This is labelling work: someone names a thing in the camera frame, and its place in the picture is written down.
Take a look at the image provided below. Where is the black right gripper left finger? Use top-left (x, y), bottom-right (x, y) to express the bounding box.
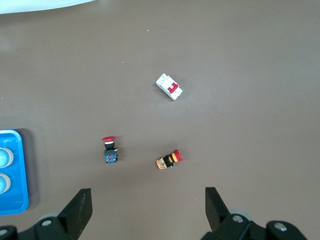
top-left (29, 188), bottom-right (94, 240)

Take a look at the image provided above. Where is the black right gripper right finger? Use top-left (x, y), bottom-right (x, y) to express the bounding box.
top-left (200, 186), bottom-right (268, 240)

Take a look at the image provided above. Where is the blue dome desk bell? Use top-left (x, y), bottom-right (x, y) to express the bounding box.
top-left (0, 147), bottom-right (15, 169)
top-left (0, 173), bottom-right (12, 195)

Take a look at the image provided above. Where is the blue plastic tray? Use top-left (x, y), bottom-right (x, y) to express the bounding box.
top-left (0, 129), bottom-right (29, 216)

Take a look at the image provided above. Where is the red mushroom push button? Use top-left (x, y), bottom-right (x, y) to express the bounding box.
top-left (101, 135), bottom-right (119, 165)

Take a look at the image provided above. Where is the orange red indicator lamp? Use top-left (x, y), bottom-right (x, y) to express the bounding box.
top-left (155, 149), bottom-right (184, 171)

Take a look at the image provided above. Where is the white red circuit breaker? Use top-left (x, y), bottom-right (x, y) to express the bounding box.
top-left (155, 72), bottom-right (184, 101)

